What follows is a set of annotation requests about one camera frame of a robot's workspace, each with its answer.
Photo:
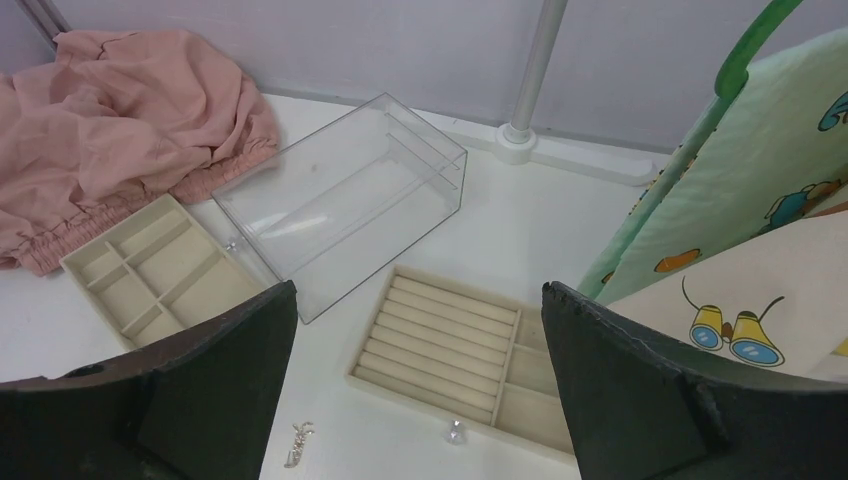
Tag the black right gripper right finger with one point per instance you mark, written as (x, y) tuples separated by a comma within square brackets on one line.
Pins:
[(642, 405)]

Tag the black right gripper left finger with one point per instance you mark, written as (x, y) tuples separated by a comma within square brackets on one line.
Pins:
[(199, 404)]

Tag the silver dangling earring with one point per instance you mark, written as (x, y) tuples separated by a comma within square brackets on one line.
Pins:
[(301, 433)]

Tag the beige compartment tray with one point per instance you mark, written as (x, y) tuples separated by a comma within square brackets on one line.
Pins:
[(157, 273)]

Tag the beige ring roll tray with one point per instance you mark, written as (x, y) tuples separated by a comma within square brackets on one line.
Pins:
[(450, 350)]

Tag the cream cartoon print garment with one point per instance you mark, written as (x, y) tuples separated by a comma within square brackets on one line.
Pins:
[(778, 302)]

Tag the clear acrylic box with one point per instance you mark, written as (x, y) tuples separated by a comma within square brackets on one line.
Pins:
[(332, 209)]

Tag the green cartoon print cloth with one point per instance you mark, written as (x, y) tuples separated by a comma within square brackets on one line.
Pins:
[(778, 151)]

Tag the white clothes rack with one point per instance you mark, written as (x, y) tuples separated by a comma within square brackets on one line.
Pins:
[(515, 142)]

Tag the pink crumpled cloth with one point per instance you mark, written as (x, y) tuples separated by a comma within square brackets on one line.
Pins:
[(117, 120)]

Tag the green hanger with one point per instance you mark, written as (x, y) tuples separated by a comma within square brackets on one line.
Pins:
[(730, 81)]

